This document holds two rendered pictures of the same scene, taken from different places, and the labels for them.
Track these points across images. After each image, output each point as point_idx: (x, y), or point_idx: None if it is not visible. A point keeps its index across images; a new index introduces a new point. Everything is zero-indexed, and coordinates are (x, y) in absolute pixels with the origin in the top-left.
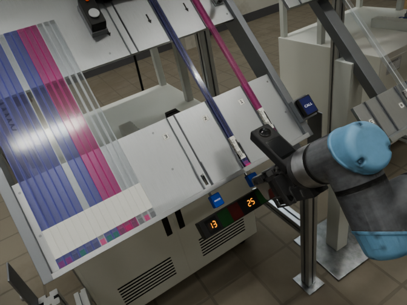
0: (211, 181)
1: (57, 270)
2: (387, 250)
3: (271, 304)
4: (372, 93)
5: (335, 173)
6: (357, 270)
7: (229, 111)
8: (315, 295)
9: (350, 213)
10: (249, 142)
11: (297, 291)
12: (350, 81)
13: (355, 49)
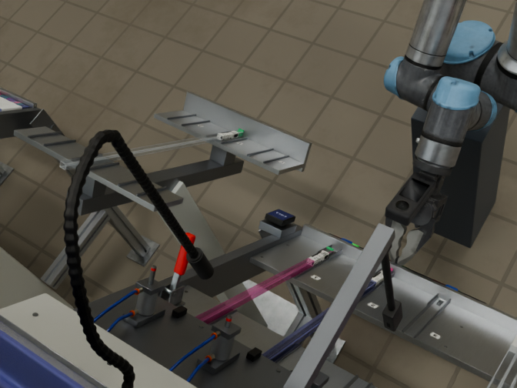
0: (437, 295)
1: None
2: (495, 102)
3: (378, 383)
4: (209, 174)
5: (475, 112)
6: (288, 299)
7: (339, 286)
8: (341, 336)
9: (485, 116)
10: None
11: (345, 357)
12: (191, 195)
13: (162, 175)
